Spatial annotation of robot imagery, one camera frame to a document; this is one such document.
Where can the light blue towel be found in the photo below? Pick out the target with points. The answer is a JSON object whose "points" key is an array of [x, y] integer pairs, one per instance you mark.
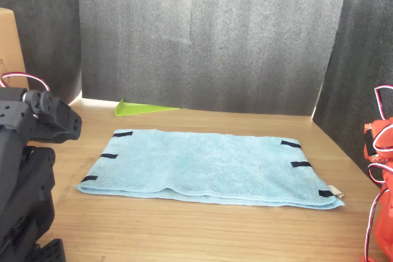
{"points": [[199, 167]]}

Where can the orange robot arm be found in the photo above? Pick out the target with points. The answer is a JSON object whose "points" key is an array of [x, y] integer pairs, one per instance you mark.
{"points": [[385, 228]]}

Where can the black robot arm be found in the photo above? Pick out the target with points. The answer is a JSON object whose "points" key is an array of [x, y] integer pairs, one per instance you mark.
{"points": [[21, 182]]}

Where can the black tape strip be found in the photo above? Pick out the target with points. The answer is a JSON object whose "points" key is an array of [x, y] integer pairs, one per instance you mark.
{"points": [[122, 134], [89, 178], [301, 164], [325, 193], [109, 156], [290, 144]]}

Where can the grey foam backdrop sheet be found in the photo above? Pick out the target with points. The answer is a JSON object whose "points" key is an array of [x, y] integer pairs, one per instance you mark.
{"points": [[362, 44], [46, 13], [208, 35]]}

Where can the brown cardboard box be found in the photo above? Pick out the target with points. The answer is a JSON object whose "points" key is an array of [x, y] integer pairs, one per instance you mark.
{"points": [[10, 47]]}

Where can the green plastic angle bracket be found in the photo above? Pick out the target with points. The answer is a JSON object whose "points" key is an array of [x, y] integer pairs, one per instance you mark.
{"points": [[138, 109]]}

